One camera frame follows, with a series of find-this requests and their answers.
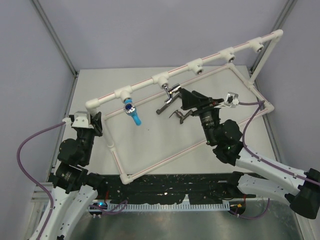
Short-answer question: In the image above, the blue chrome faucet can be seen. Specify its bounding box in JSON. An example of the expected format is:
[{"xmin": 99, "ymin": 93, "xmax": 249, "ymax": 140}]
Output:
[{"xmin": 123, "ymin": 98, "xmax": 142, "ymax": 126}]

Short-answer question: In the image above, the dark bronze faucet handle piece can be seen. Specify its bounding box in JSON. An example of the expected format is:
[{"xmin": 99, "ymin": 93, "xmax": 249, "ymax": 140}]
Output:
[{"xmin": 169, "ymin": 109, "xmax": 193, "ymax": 125}]

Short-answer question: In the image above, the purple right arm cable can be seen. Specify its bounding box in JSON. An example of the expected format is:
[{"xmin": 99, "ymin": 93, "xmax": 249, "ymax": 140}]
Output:
[{"xmin": 237, "ymin": 99, "xmax": 320, "ymax": 181}]

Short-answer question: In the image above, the white slotted cable duct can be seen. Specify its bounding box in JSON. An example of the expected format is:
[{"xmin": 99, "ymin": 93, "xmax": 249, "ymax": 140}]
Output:
[{"xmin": 92, "ymin": 201, "xmax": 230, "ymax": 213}]

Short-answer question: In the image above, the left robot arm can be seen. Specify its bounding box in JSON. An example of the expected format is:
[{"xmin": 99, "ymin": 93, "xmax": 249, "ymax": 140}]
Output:
[{"xmin": 31, "ymin": 111, "xmax": 108, "ymax": 240}]

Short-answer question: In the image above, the dark bronze long faucet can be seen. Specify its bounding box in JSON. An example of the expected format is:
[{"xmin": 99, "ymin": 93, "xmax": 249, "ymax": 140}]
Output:
[{"xmin": 156, "ymin": 93, "xmax": 181, "ymax": 115}]

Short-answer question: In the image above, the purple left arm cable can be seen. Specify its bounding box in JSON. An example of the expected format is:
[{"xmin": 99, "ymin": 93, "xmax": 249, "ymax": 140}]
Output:
[{"xmin": 16, "ymin": 119, "xmax": 73, "ymax": 240}]

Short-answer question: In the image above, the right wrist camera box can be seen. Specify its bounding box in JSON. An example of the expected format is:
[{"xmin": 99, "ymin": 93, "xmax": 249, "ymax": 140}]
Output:
[{"xmin": 220, "ymin": 92, "xmax": 240, "ymax": 108}]

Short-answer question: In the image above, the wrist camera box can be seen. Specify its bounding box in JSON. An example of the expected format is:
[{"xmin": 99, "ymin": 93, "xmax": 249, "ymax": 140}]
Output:
[
  {"xmin": 62, "ymin": 111, "xmax": 91, "ymax": 129},
  {"xmin": 220, "ymin": 92, "xmax": 240, "ymax": 108}
]

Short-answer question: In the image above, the white PVC pipe frame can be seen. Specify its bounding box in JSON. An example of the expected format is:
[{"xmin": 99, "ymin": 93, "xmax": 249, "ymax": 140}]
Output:
[{"xmin": 85, "ymin": 29, "xmax": 284, "ymax": 185}]

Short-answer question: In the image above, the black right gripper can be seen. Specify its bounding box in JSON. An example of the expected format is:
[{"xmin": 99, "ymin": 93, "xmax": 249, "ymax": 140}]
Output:
[{"xmin": 180, "ymin": 88, "xmax": 224, "ymax": 145}]

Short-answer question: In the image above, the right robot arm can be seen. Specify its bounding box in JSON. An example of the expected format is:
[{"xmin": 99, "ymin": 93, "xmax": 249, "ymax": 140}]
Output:
[{"xmin": 179, "ymin": 88, "xmax": 320, "ymax": 220}]

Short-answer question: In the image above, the chrome water faucet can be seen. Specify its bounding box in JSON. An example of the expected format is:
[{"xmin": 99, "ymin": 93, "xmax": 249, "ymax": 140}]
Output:
[{"xmin": 162, "ymin": 83, "xmax": 182, "ymax": 105}]

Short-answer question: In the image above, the aluminium frame post right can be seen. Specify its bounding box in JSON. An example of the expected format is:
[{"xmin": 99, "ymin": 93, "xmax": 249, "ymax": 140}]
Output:
[{"xmin": 249, "ymin": 0, "xmax": 298, "ymax": 76}]

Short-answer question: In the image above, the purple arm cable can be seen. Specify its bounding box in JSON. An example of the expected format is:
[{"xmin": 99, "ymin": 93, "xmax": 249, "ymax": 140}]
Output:
[
  {"xmin": 16, "ymin": 119, "xmax": 73, "ymax": 240},
  {"xmin": 237, "ymin": 99, "xmax": 320, "ymax": 181}
]

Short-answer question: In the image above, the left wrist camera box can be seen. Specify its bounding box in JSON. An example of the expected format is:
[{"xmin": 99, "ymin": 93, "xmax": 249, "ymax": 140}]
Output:
[{"xmin": 62, "ymin": 111, "xmax": 91, "ymax": 129}]

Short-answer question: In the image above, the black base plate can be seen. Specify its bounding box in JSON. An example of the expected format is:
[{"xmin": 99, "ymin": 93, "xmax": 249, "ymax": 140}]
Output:
[{"xmin": 97, "ymin": 173, "xmax": 245, "ymax": 205}]

